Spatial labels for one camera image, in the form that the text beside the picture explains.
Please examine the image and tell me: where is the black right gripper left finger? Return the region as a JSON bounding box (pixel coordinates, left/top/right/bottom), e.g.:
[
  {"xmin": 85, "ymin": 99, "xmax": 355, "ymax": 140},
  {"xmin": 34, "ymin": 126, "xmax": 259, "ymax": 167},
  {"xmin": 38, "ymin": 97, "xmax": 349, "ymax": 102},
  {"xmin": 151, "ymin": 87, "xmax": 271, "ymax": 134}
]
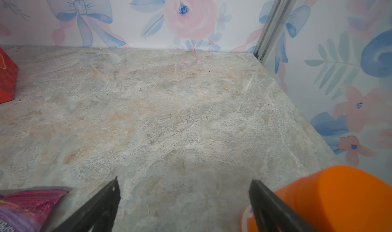
[{"xmin": 53, "ymin": 178, "xmax": 121, "ymax": 232}]

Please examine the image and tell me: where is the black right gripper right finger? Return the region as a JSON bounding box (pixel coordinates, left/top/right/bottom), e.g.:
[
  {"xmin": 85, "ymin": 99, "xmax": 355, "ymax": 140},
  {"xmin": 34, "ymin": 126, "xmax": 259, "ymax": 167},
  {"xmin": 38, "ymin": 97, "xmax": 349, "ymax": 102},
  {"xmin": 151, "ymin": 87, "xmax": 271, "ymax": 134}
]
[{"xmin": 249, "ymin": 179, "xmax": 316, "ymax": 232}]

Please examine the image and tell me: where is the red paper gift bag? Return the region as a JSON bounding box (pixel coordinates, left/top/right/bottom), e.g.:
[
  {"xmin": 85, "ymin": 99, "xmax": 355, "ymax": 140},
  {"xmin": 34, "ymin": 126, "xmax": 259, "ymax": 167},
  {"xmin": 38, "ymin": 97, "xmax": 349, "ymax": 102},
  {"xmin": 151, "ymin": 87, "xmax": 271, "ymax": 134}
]
[{"xmin": 0, "ymin": 48, "xmax": 18, "ymax": 104}]

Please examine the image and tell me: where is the purple Fox's candy bag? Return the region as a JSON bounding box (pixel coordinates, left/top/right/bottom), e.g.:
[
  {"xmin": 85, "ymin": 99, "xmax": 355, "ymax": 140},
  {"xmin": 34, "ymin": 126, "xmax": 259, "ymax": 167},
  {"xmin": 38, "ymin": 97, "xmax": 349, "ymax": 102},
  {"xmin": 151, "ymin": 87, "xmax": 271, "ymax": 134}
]
[{"xmin": 1, "ymin": 189, "xmax": 68, "ymax": 232}]

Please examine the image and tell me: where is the orange plastic bottle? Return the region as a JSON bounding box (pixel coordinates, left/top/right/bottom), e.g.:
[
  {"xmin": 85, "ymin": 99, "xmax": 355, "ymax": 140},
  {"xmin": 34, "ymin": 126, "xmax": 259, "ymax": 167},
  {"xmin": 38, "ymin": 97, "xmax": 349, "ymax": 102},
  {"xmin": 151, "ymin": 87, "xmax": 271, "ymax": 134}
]
[{"xmin": 240, "ymin": 166, "xmax": 392, "ymax": 232}]

